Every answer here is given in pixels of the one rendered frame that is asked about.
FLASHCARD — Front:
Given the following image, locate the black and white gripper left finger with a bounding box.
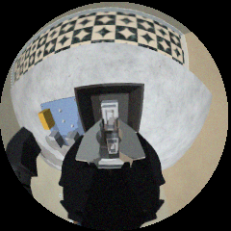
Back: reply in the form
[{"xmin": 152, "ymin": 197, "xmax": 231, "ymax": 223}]
[{"xmin": 59, "ymin": 118, "xmax": 104, "ymax": 187}]

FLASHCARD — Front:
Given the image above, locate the yellow block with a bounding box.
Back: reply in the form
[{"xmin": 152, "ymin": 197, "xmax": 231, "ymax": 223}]
[{"xmin": 38, "ymin": 108, "xmax": 55, "ymax": 130}]

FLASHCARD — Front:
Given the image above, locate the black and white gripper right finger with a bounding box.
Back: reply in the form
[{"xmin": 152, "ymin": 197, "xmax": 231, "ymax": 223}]
[{"xmin": 116, "ymin": 117, "xmax": 166, "ymax": 186}]

